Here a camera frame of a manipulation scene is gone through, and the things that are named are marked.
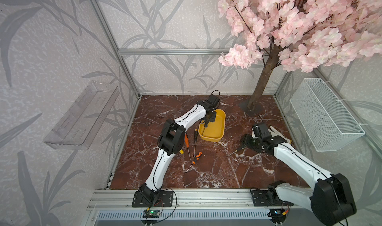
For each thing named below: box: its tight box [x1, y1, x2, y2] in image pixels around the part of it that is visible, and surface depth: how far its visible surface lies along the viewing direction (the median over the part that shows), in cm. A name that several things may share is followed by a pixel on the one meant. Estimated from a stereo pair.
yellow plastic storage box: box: [198, 108, 226, 142], surface depth 100 cm
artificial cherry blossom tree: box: [217, 0, 382, 111], surface depth 56 cm
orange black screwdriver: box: [184, 151, 203, 175], surface depth 88 cm
